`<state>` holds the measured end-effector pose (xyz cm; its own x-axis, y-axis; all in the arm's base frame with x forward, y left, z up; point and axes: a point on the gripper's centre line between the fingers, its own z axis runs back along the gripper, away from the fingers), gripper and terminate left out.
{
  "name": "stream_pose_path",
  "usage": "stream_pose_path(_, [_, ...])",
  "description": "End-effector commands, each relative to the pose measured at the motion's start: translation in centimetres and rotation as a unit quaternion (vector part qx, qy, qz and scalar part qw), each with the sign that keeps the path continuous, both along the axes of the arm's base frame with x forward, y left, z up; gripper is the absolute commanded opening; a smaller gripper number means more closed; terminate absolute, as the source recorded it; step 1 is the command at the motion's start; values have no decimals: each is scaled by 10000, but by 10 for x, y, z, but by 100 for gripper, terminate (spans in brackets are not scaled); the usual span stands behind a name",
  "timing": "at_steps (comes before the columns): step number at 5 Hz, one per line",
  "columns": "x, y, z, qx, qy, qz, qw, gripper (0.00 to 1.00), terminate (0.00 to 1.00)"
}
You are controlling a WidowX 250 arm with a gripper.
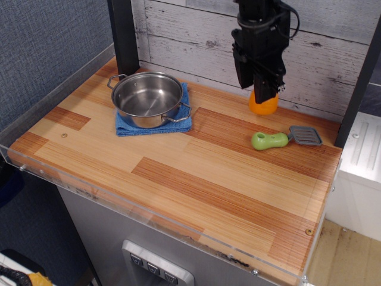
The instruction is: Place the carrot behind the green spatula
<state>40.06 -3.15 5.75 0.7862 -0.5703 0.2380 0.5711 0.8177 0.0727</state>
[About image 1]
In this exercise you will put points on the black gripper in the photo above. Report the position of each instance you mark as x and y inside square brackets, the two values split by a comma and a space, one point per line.
[257, 50]

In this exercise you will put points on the orange toy carrot green top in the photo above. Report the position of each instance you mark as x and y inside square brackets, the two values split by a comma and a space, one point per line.
[265, 108]

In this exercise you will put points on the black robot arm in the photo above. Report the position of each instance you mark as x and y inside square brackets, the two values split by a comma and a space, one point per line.
[263, 10]

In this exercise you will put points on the stainless steel pot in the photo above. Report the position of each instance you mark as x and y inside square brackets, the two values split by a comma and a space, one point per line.
[149, 99]

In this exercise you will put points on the blue folded cloth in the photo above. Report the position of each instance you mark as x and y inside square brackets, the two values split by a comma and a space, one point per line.
[123, 129]

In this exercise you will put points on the white ribbed side cabinet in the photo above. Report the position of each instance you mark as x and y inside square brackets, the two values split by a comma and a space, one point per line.
[355, 198]

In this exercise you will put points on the grey toy fridge cabinet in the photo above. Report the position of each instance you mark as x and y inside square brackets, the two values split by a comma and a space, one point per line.
[103, 227]

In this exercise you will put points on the silver toy dispenser panel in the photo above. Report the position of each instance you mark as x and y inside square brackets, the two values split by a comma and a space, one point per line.
[156, 265]

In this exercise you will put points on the clear acrylic table guard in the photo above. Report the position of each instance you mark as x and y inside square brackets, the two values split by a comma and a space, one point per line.
[266, 204]

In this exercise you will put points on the yellow object bottom left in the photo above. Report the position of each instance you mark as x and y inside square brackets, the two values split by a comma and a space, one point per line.
[37, 279]

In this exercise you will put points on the green handled grey spatula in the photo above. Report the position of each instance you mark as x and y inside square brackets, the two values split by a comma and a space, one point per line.
[302, 135]

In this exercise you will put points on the black right vertical post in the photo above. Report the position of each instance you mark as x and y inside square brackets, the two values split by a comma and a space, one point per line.
[360, 88]

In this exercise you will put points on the black vertical post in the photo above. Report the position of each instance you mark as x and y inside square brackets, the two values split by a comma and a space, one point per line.
[360, 88]
[124, 37]

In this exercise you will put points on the black left vertical post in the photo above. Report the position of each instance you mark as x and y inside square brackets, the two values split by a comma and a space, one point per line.
[124, 37]

